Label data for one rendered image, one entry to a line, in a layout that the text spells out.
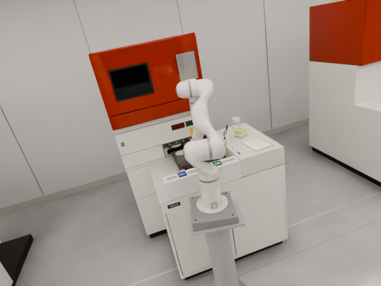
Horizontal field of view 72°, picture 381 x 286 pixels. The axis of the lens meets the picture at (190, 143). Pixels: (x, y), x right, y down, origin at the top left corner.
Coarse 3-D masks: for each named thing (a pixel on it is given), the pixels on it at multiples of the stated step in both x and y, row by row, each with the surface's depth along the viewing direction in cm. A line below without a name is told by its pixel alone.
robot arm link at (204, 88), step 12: (192, 84) 153; (204, 84) 152; (192, 96) 156; (204, 96) 150; (192, 108) 150; (204, 108) 148; (192, 120) 149; (204, 120) 145; (204, 132) 147; (216, 132) 143; (216, 144) 139; (216, 156) 140
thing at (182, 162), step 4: (172, 152) 229; (176, 156) 221; (180, 156) 219; (176, 160) 214; (180, 160) 213; (184, 160) 211; (208, 160) 204; (180, 164) 206; (184, 164) 205; (188, 164) 204
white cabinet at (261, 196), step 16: (256, 176) 191; (272, 176) 195; (240, 192) 192; (256, 192) 196; (272, 192) 200; (160, 208) 224; (176, 208) 182; (240, 208) 197; (256, 208) 202; (272, 208) 206; (176, 224) 186; (256, 224) 207; (272, 224) 212; (176, 240) 191; (192, 240) 195; (240, 240) 209; (256, 240) 213; (272, 240) 219; (176, 256) 197; (192, 256) 201; (208, 256) 205; (240, 256) 221; (192, 272) 207
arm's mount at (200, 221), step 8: (224, 192) 167; (192, 200) 164; (192, 208) 157; (232, 208) 152; (192, 216) 150; (200, 216) 149; (208, 216) 148; (216, 216) 148; (224, 216) 147; (232, 216) 146; (192, 224) 145; (200, 224) 145; (208, 224) 145; (216, 224) 146; (224, 224) 146; (232, 224) 146
